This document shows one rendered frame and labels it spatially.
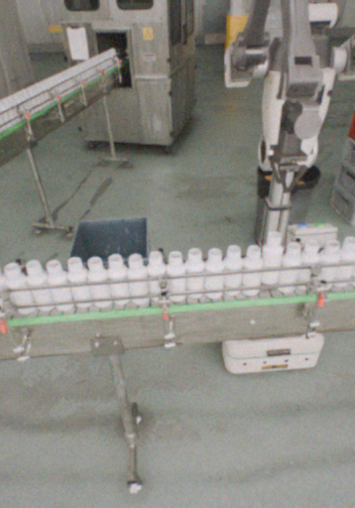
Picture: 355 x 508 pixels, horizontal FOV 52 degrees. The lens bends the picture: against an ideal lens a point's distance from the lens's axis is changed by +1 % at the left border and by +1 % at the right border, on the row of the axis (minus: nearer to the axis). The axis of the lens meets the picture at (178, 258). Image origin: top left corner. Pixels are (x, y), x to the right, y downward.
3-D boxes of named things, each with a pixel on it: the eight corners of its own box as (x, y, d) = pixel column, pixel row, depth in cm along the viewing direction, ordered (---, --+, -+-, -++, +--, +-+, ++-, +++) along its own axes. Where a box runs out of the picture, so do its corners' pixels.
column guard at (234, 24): (225, 79, 764) (228, 16, 696) (222, 75, 795) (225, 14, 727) (244, 78, 766) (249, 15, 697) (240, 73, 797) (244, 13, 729)
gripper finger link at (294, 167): (276, 197, 90) (281, 160, 85) (268, 186, 96) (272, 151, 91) (302, 195, 90) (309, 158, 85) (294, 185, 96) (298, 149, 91)
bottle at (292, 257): (298, 287, 116) (308, 245, 106) (288, 297, 112) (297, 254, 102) (282, 278, 119) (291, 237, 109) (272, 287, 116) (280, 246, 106)
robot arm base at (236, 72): (253, 77, 135) (252, 43, 133) (259, 69, 127) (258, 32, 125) (230, 78, 134) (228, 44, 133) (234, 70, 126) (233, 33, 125)
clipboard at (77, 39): (71, 59, 418) (65, 25, 398) (90, 60, 413) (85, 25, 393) (70, 60, 414) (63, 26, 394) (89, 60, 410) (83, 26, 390)
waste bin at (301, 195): (256, 260, 286) (266, 187, 246) (243, 229, 321) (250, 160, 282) (312, 256, 288) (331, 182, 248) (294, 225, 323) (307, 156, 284)
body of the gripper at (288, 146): (281, 165, 86) (285, 133, 81) (268, 152, 94) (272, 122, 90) (307, 163, 86) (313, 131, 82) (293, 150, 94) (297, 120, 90)
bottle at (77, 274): (72, 300, 115) (60, 258, 104) (91, 293, 117) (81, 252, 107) (78, 312, 110) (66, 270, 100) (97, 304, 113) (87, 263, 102)
